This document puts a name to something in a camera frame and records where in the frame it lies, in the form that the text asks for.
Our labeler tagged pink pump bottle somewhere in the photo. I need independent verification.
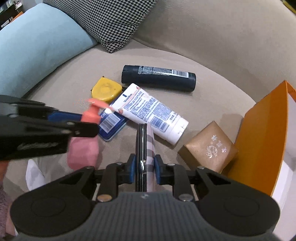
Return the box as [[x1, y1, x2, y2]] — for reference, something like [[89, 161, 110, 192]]
[[67, 98, 109, 171]]

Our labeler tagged plaid wallet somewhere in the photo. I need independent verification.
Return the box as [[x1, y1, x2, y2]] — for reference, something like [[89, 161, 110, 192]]
[[135, 123, 156, 192]]

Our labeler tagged blue barcode box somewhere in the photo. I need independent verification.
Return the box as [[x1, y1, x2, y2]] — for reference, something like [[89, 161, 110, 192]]
[[98, 108, 128, 142]]

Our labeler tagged gold paper box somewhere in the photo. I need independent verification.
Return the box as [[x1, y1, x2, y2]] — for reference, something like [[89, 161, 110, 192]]
[[178, 121, 238, 173]]

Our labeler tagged yellow tape measure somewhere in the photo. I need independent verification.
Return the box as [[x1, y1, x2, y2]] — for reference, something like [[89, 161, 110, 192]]
[[91, 76, 122, 103]]

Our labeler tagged white tissue paper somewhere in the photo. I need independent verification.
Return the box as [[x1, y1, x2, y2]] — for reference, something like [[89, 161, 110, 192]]
[[25, 159, 46, 191]]

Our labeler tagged white Vaseline tube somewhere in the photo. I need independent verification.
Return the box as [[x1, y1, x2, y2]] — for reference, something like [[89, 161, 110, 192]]
[[111, 83, 189, 145]]

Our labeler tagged light blue cushion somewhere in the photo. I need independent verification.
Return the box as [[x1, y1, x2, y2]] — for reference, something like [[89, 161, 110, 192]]
[[1, 3, 97, 97]]

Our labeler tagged dark blue bottle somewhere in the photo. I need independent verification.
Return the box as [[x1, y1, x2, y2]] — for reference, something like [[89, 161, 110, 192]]
[[121, 65, 196, 92]]

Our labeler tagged orange storage box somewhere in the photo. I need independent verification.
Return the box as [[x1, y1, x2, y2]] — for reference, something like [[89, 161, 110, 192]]
[[223, 81, 295, 207]]

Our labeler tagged houndstooth pillow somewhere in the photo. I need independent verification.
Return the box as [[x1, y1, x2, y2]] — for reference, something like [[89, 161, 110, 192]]
[[43, 0, 156, 53]]

